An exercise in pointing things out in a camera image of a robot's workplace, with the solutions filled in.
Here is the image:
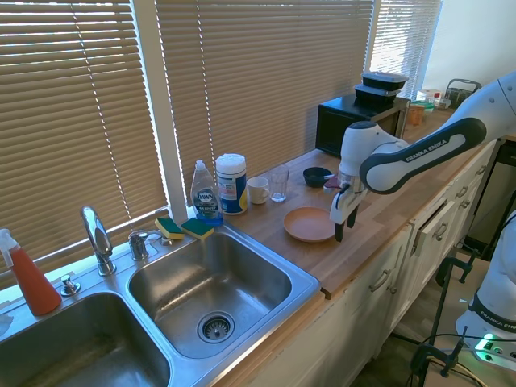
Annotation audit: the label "black wire caddy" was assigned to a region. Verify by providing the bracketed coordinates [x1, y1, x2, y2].
[445, 78, 483, 109]

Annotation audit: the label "black plastic food container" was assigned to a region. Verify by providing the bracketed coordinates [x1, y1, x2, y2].
[361, 71, 409, 91]
[353, 83, 399, 108]

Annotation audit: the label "clear dish soap bottle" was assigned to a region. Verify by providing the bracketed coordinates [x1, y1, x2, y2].
[190, 159, 224, 227]

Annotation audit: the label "orange jar with green lid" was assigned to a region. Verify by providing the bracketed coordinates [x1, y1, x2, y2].
[407, 100, 435, 126]

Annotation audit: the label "stainless steel double sink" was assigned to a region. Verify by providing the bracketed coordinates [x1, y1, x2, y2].
[0, 219, 323, 387]

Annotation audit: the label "white kitchen cabinets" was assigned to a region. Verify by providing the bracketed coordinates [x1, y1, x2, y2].
[225, 140, 499, 387]

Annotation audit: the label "chrome kitchen faucet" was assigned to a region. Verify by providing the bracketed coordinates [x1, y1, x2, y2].
[80, 206, 118, 277]

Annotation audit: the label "black metal clamp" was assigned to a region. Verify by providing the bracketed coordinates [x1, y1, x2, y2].
[435, 249, 481, 288]
[410, 326, 469, 379]

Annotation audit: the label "white ceramic mug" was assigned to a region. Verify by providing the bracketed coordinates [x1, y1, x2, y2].
[246, 176, 270, 206]

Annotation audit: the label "clear drinking glass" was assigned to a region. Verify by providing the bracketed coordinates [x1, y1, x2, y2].
[268, 164, 290, 202]

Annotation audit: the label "orange carrot-like object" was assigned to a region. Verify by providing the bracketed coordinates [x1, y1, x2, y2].
[283, 206, 338, 243]

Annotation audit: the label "metal sink drain strainer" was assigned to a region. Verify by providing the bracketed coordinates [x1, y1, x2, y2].
[197, 310, 235, 344]

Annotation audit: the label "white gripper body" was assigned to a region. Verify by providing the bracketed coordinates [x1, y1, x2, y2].
[329, 186, 367, 226]

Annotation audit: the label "white lidded container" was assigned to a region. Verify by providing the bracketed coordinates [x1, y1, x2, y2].
[417, 87, 443, 104]

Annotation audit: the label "black dishwasher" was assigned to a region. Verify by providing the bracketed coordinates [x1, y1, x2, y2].
[481, 139, 516, 259]

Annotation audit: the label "narrow tan window blind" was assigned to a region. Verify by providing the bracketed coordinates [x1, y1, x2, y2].
[368, 0, 443, 102]

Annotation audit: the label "black microwave oven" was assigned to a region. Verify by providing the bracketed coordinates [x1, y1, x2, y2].
[314, 94, 411, 159]

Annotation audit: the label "white disinfecting wipes canister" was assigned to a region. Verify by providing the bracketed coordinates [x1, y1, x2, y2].
[214, 152, 248, 216]

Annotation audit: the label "dark blue bowl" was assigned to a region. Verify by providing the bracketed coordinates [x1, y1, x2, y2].
[302, 166, 334, 188]

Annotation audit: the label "yellow green sponge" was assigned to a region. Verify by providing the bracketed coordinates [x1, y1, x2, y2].
[180, 217, 215, 242]
[155, 217, 185, 242]

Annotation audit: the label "orange spray bottle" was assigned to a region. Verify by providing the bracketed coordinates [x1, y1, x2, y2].
[0, 228, 63, 317]

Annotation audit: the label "small chrome sink knob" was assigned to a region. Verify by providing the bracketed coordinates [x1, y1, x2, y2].
[60, 274, 81, 298]

